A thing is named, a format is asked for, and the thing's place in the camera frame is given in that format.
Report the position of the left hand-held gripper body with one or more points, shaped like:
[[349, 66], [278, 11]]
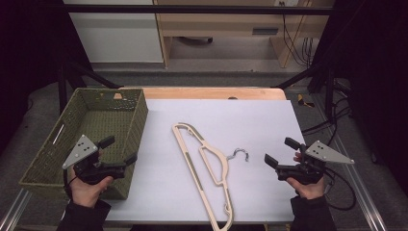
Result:
[[80, 150]]

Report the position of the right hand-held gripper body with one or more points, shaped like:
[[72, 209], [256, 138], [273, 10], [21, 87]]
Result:
[[324, 153]]

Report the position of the green woven basket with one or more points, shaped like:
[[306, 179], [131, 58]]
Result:
[[102, 122]]

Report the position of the beige hanger with silver hook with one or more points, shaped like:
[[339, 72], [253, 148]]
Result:
[[196, 175]]

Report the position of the person's right hand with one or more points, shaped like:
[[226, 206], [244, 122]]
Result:
[[309, 191]]

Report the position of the person's left hand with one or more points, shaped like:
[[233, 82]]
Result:
[[85, 194]]

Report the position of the yellow and black tool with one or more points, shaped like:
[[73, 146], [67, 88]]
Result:
[[302, 101]]

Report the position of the white paper sheet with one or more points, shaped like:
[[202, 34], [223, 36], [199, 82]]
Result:
[[250, 122]]

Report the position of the black curtain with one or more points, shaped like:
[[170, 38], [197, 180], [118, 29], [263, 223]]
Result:
[[29, 48], [378, 64]]

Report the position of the white cabinet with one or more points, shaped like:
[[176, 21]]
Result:
[[118, 35]]

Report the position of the wooden desk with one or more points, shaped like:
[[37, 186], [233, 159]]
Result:
[[224, 22]]

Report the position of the aluminium rail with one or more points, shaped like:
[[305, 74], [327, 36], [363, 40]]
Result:
[[362, 192], [12, 210]]

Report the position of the black frame strut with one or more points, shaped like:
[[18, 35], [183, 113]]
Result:
[[328, 93], [62, 89]]

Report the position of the black horizontal frame bar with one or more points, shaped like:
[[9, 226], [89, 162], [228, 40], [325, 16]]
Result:
[[192, 9]]

